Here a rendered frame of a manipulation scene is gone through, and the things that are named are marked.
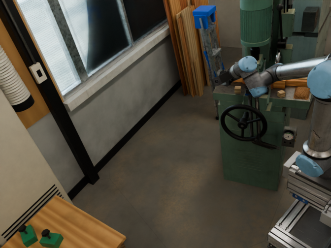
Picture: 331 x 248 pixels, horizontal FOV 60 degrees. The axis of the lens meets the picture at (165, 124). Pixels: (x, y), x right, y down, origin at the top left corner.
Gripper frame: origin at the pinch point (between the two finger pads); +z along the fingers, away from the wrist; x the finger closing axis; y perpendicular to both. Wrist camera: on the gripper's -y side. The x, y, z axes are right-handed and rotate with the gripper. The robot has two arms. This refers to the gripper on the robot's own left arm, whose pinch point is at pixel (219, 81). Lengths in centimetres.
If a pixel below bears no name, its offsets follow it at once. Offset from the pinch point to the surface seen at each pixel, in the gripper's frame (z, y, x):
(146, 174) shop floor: 117, -57, -44
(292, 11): 2, 63, 21
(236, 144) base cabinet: 51, 12, -46
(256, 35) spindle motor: -2.7, 31.1, 15.4
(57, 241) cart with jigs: 21, -122, -43
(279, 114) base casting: 14.6, 33.1, -34.2
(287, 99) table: 4.9, 36.8, -26.7
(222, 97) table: 29.3, 9.2, -9.0
